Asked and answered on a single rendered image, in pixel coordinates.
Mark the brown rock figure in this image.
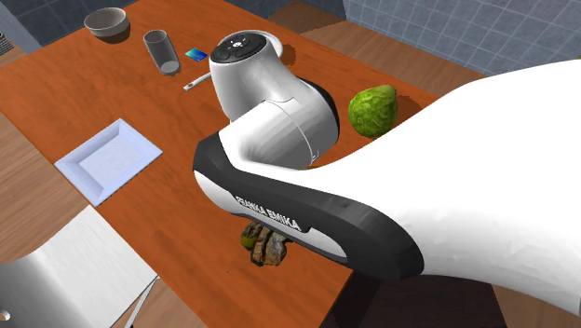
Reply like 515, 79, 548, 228
240, 221, 294, 267

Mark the green bumpy fruit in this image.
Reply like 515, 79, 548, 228
347, 84, 399, 139

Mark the grey cup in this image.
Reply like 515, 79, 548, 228
142, 29, 182, 76

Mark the white square plate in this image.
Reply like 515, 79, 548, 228
53, 118, 164, 208

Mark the dark robot stand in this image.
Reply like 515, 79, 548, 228
319, 268, 508, 328

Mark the grey bowl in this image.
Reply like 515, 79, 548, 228
83, 7, 131, 38

